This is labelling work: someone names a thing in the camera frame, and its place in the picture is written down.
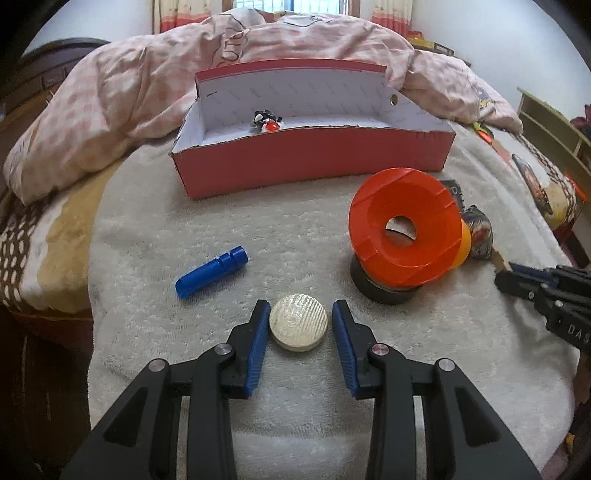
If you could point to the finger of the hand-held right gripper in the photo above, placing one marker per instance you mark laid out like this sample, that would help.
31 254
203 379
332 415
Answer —
535 272
517 284

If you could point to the yellow and red boxes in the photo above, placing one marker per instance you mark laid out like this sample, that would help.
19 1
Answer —
434 46

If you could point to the dark patterned packet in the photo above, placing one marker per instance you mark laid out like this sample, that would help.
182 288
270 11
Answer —
455 190

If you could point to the pink checked quilt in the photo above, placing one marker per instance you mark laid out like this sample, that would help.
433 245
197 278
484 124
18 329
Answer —
138 92

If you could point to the window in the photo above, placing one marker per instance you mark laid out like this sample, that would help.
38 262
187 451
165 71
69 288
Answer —
291 5

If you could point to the dark wooden headboard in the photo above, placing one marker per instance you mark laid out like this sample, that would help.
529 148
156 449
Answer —
41 69

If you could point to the cream fleece blanket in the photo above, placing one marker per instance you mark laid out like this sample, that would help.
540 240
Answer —
277 230

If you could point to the brown dotted bed sheet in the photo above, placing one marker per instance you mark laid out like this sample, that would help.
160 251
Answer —
46 240

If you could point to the orange toy piece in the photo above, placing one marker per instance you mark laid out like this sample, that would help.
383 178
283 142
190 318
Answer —
484 132

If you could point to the small wooden block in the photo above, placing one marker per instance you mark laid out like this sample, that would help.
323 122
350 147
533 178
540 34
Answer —
501 261

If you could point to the blue plastic cylinder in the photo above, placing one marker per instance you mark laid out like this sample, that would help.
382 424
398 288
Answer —
207 274

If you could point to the cream round ribbed disc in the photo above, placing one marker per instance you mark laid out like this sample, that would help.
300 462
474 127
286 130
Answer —
298 318

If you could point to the red cardboard box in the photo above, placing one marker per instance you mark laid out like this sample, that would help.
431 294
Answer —
300 161

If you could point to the cartoon printed bed sheet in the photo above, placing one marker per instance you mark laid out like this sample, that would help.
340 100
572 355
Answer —
540 184

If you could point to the patterned curtain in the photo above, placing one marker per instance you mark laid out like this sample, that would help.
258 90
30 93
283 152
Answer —
392 16
184 14

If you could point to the orange ball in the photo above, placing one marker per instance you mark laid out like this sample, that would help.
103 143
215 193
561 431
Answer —
464 244

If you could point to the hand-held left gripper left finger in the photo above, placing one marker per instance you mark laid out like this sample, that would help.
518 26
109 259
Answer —
258 350

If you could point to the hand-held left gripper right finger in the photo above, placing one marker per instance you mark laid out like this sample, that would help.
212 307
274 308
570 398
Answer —
346 350

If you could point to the small black white figurine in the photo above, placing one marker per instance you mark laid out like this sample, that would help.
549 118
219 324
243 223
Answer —
268 123

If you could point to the black tape roll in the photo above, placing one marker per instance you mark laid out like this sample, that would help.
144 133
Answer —
369 290

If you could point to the wooden shelf rack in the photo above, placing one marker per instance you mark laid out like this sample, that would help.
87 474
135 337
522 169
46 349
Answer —
554 124

